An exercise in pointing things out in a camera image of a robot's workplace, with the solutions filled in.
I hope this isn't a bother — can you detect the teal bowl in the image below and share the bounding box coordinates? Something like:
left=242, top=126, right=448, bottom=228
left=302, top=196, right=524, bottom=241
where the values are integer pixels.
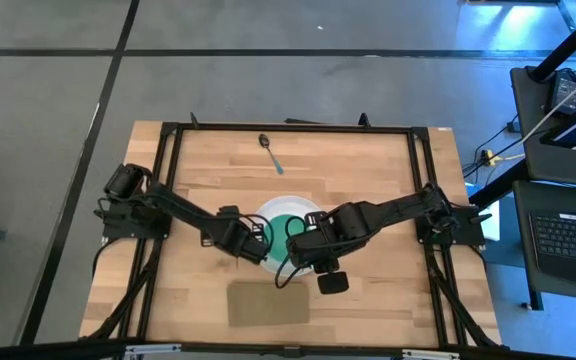
left=263, top=214, right=309, bottom=262

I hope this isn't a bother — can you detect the white plate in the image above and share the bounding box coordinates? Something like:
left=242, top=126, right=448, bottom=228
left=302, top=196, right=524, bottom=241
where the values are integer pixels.
left=255, top=195, right=327, bottom=278

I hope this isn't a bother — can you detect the tan cloth napkin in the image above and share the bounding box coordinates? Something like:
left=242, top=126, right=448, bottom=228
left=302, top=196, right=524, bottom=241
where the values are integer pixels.
left=226, top=280, right=311, bottom=329

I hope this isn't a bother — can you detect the dark desk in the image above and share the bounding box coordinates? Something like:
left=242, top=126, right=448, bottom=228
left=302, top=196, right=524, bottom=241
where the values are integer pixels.
left=510, top=64, right=576, bottom=311

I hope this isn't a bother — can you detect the black keyboard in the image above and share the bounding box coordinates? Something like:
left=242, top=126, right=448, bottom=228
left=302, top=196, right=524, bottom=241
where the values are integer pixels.
left=527, top=209, right=576, bottom=289

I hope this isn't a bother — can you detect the black power adapter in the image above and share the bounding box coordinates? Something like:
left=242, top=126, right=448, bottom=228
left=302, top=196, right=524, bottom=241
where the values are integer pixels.
left=550, top=72, right=576, bottom=114

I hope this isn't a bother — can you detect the black pole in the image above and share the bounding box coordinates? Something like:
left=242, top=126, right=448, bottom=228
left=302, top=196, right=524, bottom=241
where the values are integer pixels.
left=530, top=0, right=576, bottom=84

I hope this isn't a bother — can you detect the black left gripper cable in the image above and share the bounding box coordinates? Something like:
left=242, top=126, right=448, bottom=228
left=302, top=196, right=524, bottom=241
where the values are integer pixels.
left=242, top=213, right=275, bottom=251

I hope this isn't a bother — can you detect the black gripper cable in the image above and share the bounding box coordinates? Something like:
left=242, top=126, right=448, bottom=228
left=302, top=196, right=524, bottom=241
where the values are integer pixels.
left=242, top=213, right=275, bottom=251
left=273, top=259, right=310, bottom=291

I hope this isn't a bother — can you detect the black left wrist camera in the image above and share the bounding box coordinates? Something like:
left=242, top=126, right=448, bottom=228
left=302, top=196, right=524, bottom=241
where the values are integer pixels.
left=217, top=204, right=241, bottom=222

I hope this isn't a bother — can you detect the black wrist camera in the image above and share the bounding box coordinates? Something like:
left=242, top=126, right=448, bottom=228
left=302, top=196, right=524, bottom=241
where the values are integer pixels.
left=217, top=204, right=241, bottom=222
left=316, top=271, right=350, bottom=296

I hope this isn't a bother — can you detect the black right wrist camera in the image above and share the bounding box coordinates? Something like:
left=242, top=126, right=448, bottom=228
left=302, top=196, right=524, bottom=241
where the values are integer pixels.
left=316, top=271, right=350, bottom=296

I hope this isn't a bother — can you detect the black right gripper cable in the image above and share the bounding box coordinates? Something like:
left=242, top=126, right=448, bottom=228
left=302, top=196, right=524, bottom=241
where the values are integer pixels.
left=273, top=259, right=310, bottom=291

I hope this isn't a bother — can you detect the blue handled metal spoon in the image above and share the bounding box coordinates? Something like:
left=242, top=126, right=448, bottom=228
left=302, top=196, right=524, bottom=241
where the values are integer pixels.
left=258, top=133, right=285, bottom=176

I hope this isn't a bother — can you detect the black aluminium table frame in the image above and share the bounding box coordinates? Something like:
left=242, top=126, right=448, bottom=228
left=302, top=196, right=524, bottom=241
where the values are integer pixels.
left=82, top=112, right=504, bottom=360

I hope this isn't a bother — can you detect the silver frame bracket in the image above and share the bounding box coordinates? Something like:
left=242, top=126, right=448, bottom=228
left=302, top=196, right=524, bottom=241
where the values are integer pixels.
left=125, top=343, right=182, bottom=357
left=401, top=348, right=462, bottom=360

